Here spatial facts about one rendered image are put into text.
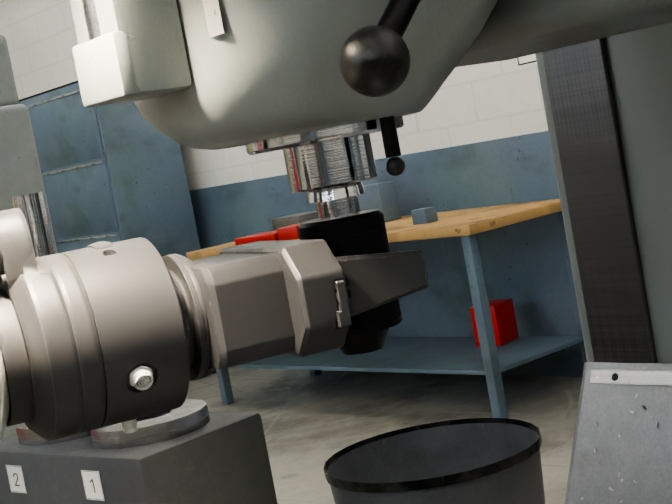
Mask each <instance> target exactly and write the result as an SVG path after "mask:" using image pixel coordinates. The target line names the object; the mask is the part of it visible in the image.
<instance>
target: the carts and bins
mask: <svg viewBox="0 0 672 504"><path fill-rule="evenodd" d="M538 436H539V438H538ZM541 445H542V439H541V433H540V430H539V428H538V427H536V426H535V425H533V424H532V423H529V422H525V421H522V420H516V419H507V418H470V419H458V420H448V421H440V422H434V423H428V424H422V425H417V426H412V427H408V428H403V429H398V430H395V431H391V432H387V433H384V434H380V435H377V436H374V437H371V438H368V439H365V440H362V441H359V442H357V443H355V444H353V445H350V446H348V447H346V448H344V449H342V450H340V451H339V452H337V453H335V454H334V455H332V456H331V457H330V458H329V459H328V460H327V461H326V462H325V465H324V468H323V470H324V475H325V478H326V480H327V482H328V484H330V487H331V491H332V495H333V498H334V502H335V504H545V494H544V485H543V475H542V466H541V456H540V447H541ZM327 470H328V471H327ZM326 473H327V474H326Z"/></svg>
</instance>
